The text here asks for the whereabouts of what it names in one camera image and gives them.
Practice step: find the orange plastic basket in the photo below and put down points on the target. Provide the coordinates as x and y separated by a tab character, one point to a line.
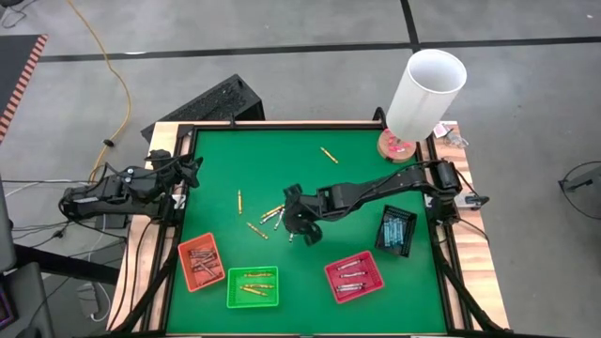
188	245

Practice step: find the black frame clamp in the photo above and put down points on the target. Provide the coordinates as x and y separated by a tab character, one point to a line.
232	122
379	115

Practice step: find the yellow crayon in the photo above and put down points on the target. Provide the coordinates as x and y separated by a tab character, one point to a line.
268	217
257	230
273	210
258	274
258	285
329	155
239	202
254	291

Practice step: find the red plastic basket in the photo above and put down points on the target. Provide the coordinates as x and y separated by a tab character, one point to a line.
373	281

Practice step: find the green plastic basket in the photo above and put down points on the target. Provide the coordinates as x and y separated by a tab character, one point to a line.
263	302

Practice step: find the blue crayon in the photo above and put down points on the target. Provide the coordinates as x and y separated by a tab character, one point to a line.
403	231
399	231
393	232
386	232
389	232
396	231

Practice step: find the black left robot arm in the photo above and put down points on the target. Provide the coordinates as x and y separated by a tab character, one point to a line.
94	202

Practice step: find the black floor beam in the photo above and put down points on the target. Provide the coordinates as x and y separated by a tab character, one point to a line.
66	265

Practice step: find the white lampshade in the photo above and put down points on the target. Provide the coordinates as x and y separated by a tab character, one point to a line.
422	103

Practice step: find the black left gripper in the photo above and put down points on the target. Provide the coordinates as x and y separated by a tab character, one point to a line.
169	171

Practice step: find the green table mat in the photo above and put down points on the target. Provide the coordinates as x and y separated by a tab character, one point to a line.
305	319

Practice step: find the black power brick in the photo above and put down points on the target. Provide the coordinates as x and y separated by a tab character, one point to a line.
115	223

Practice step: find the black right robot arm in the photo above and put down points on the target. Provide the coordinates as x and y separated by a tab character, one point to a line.
375	190

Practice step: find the pink white packet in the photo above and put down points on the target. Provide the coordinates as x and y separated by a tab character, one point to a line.
442	129

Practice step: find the black orange striped mat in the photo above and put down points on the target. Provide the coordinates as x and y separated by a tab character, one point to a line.
14	61

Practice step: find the grey metal bracket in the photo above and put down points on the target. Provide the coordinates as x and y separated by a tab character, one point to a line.
461	201

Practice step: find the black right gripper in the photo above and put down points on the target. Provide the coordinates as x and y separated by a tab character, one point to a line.
300	211

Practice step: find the black plastic basket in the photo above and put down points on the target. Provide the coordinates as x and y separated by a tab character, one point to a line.
409	220

